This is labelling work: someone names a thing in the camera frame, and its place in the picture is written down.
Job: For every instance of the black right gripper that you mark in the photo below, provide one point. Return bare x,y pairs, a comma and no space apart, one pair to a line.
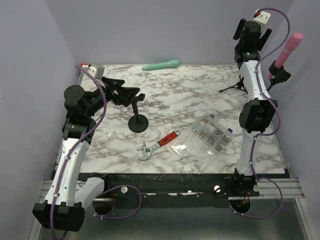
263,40

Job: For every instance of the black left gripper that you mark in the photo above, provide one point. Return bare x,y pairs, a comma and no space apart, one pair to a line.
125,94

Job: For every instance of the black round-base microphone stand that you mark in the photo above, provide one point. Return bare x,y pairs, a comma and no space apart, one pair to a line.
138,123

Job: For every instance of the green microphone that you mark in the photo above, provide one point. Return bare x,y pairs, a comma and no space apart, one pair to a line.
162,65

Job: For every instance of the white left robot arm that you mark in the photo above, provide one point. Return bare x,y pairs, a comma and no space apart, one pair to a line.
64,206

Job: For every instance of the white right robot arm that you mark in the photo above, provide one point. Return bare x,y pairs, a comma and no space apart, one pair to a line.
259,110

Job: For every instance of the pink microphone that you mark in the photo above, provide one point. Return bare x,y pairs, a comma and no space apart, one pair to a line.
291,44

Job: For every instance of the black round-base stand right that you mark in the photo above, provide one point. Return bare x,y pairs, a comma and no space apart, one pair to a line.
277,75

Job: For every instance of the black tripod microphone stand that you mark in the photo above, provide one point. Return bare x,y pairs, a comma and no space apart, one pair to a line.
238,86

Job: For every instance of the red adjustable wrench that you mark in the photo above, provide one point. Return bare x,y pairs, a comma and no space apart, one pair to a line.
148,150

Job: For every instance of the clear plastic screw box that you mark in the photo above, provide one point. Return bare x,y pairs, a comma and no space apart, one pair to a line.
204,141

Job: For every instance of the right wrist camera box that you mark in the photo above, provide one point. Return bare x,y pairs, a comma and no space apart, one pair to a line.
261,17

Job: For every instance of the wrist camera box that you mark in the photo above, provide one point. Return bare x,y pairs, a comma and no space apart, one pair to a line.
261,17
96,70

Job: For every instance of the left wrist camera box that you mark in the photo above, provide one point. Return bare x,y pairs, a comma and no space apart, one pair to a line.
96,70

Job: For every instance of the aluminium rail frame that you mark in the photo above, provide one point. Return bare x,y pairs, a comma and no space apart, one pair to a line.
186,190

